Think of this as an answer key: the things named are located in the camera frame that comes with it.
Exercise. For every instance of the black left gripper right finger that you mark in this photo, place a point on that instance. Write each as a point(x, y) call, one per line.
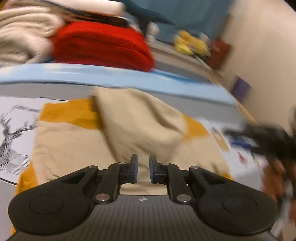
point(223, 204)

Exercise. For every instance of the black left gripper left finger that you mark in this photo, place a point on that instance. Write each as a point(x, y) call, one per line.
point(64, 203)

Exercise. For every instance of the beige and mustard garment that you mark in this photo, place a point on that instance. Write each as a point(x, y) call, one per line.
point(110, 126)

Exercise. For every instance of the purple box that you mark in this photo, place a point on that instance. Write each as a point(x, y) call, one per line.
point(240, 89)

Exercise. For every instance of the light blue quilt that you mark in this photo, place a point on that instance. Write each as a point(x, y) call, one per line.
point(157, 81)

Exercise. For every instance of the dark red bag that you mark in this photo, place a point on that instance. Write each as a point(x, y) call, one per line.
point(219, 51)

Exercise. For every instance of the yellow plush toy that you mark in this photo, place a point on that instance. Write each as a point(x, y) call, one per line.
point(187, 44)

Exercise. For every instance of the teal blue curtain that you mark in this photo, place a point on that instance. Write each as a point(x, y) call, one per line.
point(192, 16)

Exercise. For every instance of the red knitted sweater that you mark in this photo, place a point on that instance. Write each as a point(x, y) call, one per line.
point(100, 44)

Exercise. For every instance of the cream folded blanket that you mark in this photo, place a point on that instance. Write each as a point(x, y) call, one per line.
point(26, 33)

